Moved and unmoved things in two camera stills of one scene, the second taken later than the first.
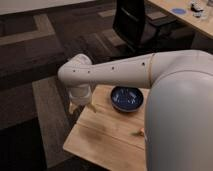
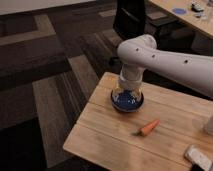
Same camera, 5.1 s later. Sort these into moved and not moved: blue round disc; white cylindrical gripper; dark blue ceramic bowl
Moved: white cylindrical gripper
Not moved: dark blue ceramic bowl; blue round disc
